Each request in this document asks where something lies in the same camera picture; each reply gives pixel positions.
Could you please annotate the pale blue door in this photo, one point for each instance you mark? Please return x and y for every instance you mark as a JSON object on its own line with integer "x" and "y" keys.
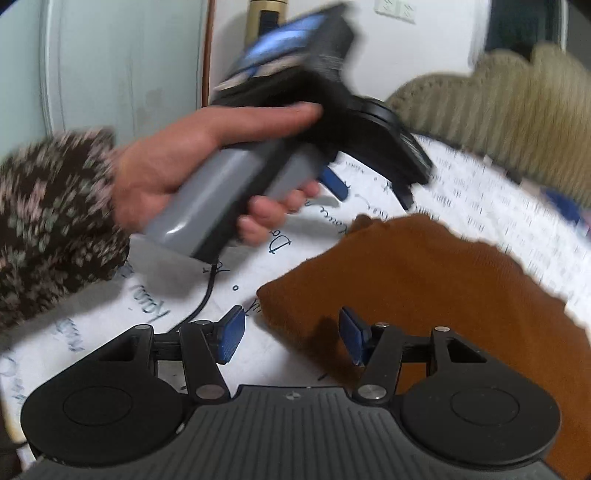
{"x": 124, "y": 64}

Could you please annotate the white wall socket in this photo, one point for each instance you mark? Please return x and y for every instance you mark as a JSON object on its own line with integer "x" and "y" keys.
{"x": 395, "y": 9}

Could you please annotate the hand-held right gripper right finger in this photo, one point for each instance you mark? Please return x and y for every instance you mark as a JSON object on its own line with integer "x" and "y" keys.
{"x": 351, "y": 337}

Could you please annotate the beige woven mat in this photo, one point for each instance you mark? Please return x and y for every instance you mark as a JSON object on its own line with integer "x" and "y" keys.
{"x": 508, "y": 106}

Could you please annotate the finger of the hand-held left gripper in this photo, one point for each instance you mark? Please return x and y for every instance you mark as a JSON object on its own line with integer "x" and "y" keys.
{"x": 335, "y": 182}
{"x": 412, "y": 171}

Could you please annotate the dark window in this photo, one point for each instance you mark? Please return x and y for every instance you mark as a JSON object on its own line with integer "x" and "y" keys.
{"x": 521, "y": 23}

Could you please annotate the gold tower fan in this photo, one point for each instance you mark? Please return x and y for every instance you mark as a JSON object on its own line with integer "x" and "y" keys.
{"x": 264, "y": 18}

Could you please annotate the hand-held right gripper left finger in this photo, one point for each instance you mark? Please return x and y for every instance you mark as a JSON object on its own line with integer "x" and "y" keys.
{"x": 231, "y": 335}

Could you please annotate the person's left forearm floral sleeve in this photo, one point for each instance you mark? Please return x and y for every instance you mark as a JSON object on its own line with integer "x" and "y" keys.
{"x": 51, "y": 217}

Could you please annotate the blue cloth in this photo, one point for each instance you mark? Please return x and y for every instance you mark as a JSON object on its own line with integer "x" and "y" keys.
{"x": 570, "y": 210}

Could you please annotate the brown garment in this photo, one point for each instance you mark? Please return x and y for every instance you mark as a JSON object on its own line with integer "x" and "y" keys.
{"x": 438, "y": 314}

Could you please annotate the person's left hand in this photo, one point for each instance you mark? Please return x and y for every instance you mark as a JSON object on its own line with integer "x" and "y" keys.
{"x": 175, "y": 152}

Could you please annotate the white script-printed blanket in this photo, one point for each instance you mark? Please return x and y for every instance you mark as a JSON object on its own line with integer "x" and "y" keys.
{"x": 489, "y": 203}

